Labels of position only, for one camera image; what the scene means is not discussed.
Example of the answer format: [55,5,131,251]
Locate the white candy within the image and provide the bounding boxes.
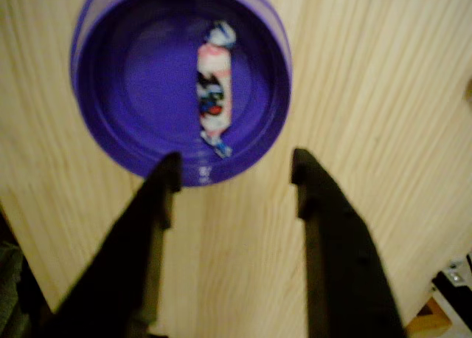
[194,19,237,159]

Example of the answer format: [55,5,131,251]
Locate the brown wooden frame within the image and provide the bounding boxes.
[405,303,454,338]

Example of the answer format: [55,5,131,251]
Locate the purple plastic bowl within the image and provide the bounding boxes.
[69,0,294,189]

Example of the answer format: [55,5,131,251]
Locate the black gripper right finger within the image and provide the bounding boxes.
[290,148,407,338]

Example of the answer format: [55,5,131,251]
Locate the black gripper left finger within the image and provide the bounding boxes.
[39,151,183,338]

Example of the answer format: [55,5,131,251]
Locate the black device with metal clip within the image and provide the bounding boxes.
[430,254,472,317]

